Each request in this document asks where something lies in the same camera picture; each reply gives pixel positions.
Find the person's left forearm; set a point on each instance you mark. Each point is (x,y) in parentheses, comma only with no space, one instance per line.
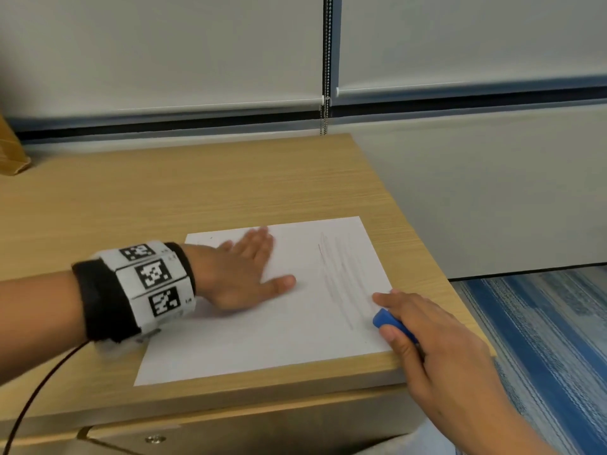
(38,317)

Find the brown cardboard box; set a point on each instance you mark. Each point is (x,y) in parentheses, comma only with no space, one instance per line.
(12,151)

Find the white paper sheet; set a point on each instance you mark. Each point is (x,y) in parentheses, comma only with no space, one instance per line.
(284,326)

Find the wide white roller blind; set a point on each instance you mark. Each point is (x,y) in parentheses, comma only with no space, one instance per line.
(156,47)

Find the dark window frame rail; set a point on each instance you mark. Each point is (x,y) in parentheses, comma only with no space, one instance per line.
(166,124)

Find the black left wristband with markers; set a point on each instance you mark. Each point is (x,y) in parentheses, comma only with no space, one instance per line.
(133,289)

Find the narrow white roller blind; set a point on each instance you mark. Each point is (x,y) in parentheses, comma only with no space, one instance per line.
(474,37)

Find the person's right hand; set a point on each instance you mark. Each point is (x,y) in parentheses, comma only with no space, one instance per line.
(450,364)

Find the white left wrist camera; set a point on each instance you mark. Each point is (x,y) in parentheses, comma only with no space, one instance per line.
(125,341)

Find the blue window post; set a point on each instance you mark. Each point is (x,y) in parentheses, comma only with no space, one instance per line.
(335,42)

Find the small metal drawer lock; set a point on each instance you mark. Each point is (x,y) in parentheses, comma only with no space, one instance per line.
(155,439)

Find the blue eraser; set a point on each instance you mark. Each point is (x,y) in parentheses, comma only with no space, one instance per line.
(386,319)

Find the wooden drawer front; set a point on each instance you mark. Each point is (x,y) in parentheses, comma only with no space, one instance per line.
(261,426)

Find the person's left hand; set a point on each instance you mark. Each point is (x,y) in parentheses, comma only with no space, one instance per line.
(237,274)

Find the wooden desk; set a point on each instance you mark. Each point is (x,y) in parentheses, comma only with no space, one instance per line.
(189,184)

